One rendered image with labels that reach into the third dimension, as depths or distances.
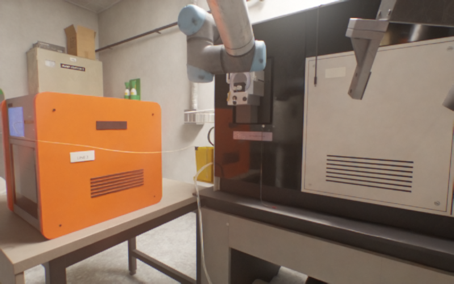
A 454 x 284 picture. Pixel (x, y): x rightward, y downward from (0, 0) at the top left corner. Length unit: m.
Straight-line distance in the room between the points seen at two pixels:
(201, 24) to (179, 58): 2.26
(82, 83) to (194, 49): 3.24
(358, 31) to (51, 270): 0.90
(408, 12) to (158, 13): 3.15
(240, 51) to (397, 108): 0.49
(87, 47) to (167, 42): 1.32
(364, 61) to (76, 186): 0.80
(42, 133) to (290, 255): 0.85
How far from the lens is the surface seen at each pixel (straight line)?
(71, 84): 3.78
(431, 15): 0.38
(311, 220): 0.83
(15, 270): 0.81
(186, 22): 0.68
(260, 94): 0.90
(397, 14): 0.37
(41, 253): 0.82
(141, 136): 0.95
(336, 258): 0.86
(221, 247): 1.06
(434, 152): 0.83
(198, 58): 0.65
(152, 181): 1.01
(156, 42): 3.28
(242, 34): 0.55
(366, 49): 0.38
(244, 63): 0.61
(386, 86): 0.83
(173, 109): 2.90
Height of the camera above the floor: 1.05
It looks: 5 degrees down
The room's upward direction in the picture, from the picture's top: straight up
